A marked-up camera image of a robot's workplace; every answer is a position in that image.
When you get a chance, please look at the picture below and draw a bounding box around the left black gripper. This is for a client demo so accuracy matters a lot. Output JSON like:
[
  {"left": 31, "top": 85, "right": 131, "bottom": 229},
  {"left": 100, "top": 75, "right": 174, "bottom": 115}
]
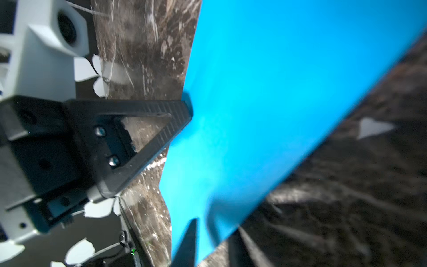
[{"left": 1, "top": 96, "right": 192, "bottom": 244}]

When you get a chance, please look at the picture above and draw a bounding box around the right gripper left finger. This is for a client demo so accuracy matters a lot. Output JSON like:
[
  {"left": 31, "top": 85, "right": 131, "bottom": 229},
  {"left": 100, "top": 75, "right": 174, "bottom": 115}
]
[{"left": 170, "top": 218, "right": 199, "bottom": 267}]

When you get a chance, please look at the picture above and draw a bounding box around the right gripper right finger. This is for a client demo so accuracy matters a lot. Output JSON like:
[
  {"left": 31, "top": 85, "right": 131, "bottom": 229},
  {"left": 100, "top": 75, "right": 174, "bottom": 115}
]
[{"left": 228, "top": 228, "right": 262, "bottom": 267}]

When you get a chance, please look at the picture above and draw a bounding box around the cyan paper sheet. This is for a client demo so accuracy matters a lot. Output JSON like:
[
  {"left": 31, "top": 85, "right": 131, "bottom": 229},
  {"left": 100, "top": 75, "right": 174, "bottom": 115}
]
[{"left": 160, "top": 1, "right": 427, "bottom": 263}]

